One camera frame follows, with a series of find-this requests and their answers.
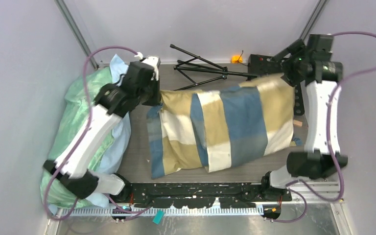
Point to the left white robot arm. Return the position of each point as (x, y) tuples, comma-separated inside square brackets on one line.
[(109, 107)]

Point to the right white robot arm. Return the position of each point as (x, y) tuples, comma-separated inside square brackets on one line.
[(321, 156)]

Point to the teal tape piece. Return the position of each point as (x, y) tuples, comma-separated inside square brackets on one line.
[(158, 217)]

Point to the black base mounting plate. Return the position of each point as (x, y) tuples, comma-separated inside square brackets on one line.
[(198, 195)]

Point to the tan wooden block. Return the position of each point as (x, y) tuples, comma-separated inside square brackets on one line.
[(297, 123)]

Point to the orange small block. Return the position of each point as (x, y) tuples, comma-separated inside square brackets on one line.
[(236, 59)]

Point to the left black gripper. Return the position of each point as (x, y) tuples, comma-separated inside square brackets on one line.
[(154, 100)]

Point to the blue beige checkered pillow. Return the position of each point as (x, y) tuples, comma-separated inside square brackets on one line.
[(220, 129)]

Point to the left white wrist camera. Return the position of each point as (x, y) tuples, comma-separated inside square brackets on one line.
[(153, 61)]

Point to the black folding tripod stand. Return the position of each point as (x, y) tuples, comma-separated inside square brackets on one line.
[(199, 64)]

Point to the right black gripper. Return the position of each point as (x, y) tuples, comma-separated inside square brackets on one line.
[(290, 77)]

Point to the green patterned pillow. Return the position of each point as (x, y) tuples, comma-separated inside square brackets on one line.
[(74, 116)]

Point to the light blue pillow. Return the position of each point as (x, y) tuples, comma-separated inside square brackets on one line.
[(116, 139)]

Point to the black perforated board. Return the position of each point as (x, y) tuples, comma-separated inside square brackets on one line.
[(262, 65)]

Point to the aluminium slotted rail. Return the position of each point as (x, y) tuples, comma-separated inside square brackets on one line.
[(301, 192)]

